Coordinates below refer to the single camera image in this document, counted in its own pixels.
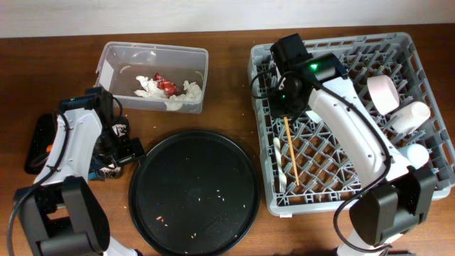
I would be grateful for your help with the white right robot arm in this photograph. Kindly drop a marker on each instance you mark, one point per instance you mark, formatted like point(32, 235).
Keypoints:
point(395, 196)

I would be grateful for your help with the rectangular black tray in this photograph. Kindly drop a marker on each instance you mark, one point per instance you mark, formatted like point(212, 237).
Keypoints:
point(44, 135)

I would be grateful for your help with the light blue plastic cup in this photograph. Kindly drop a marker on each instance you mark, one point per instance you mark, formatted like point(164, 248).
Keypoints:
point(416, 153)

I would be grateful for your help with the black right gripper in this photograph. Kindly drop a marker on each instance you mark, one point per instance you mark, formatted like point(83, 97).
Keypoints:
point(275, 108)

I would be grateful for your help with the grey bowl with food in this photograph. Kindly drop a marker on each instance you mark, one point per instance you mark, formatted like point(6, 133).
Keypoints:
point(314, 117)

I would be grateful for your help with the clear plastic waste bin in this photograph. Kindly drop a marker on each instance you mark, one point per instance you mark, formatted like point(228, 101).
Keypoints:
point(121, 62)

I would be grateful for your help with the pink plastic bowl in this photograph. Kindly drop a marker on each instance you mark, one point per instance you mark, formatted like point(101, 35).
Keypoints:
point(383, 93)

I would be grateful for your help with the white napkin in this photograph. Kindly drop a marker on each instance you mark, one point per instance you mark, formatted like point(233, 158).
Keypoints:
point(149, 89)

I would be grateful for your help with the round black tray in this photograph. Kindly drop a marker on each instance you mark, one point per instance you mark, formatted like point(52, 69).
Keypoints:
point(195, 193)

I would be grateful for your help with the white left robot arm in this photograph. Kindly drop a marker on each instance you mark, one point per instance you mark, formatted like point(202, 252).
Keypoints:
point(59, 213)

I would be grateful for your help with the red snack wrapper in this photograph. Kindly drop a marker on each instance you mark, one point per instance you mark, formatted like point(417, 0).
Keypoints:
point(165, 85)

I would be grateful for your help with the grey plastic dishwasher rack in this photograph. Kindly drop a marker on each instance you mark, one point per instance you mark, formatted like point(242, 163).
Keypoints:
point(314, 165)

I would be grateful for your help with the white plastic fork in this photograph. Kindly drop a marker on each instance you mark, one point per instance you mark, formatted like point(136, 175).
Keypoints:
point(281, 176)

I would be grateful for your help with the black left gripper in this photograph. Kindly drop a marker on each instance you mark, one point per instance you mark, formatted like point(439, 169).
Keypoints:
point(133, 148)

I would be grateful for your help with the wooden chopstick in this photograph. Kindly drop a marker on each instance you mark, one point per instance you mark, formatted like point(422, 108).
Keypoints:
point(291, 151)

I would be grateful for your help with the white plastic cup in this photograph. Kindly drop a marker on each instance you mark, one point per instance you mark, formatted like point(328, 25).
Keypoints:
point(409, 118)

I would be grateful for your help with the crumpled white tissue in bin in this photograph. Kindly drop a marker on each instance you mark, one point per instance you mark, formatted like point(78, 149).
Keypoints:
point(193, 93)

